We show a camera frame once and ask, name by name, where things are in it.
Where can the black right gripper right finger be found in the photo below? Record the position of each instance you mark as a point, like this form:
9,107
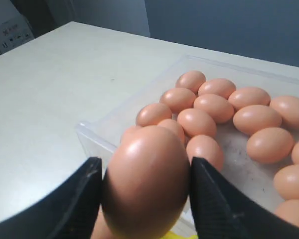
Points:
221,211

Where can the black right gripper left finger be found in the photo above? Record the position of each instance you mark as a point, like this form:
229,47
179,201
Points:
69,212

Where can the yellow plastic egg tray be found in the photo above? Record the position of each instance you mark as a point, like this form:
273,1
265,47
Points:
172,235

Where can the clear plastic box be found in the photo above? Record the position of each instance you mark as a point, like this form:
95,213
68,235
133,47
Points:
247,181

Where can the white cardboard box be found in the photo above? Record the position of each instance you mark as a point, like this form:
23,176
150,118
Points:
15,30

